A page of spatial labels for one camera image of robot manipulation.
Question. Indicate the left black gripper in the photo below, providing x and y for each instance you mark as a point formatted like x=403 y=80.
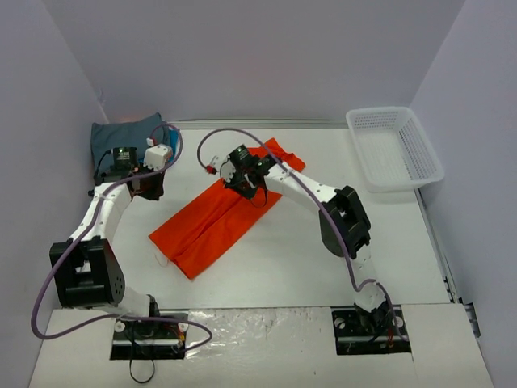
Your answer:
x=151 y=187

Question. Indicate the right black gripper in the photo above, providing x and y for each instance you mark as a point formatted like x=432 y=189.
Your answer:
x=245 y=187

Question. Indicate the orange t shirt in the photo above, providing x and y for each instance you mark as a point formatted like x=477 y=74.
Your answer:
x=207 y=227

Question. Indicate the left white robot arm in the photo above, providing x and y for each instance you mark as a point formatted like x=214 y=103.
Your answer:
x=87 y=274

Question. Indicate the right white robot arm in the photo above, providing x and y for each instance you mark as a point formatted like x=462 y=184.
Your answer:
x=343 y=222

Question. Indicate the folded blue t shirt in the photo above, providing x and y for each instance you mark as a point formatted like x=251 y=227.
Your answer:
x=174 y=139

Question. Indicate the folded grey t shirt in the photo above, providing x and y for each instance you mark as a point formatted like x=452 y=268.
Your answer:
x=104 y=137

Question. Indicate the white plastic basket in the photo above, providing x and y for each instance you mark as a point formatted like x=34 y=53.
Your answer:
x=393 y=150

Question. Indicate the white foam board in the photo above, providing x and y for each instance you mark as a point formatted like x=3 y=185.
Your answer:
x=274 y=348

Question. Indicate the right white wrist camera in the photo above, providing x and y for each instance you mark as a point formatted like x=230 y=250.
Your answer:
x=224 y=167

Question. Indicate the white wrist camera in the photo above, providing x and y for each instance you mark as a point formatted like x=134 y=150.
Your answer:
x=157 y=156
x=224 y=167

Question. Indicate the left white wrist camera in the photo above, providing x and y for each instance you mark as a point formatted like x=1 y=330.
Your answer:
x=157 y=156

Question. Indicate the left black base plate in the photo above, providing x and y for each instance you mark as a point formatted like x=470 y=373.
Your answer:
x=148 y=341

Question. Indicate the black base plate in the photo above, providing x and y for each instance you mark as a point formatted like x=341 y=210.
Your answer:
x=148 y=341
x=352 y=339

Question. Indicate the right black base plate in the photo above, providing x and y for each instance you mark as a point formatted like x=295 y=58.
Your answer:
x=352 y=339

